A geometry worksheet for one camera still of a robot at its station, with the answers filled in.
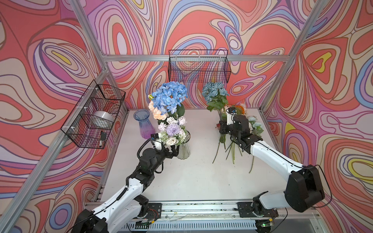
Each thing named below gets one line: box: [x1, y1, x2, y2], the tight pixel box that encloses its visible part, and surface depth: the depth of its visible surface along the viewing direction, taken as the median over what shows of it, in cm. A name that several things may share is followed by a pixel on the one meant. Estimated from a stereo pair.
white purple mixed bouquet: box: [157, 116, 188, 147], surface depth 69 cm
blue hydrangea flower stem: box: [151, 81, 188, 117], surface depth 65 cm
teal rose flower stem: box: [202, 81, 230, 164], surface depth 83 cm
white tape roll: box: [93, 110, 115, 123], surface depth 74 cm
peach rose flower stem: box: [148, 100, 170, 121], surface depth 71 cm
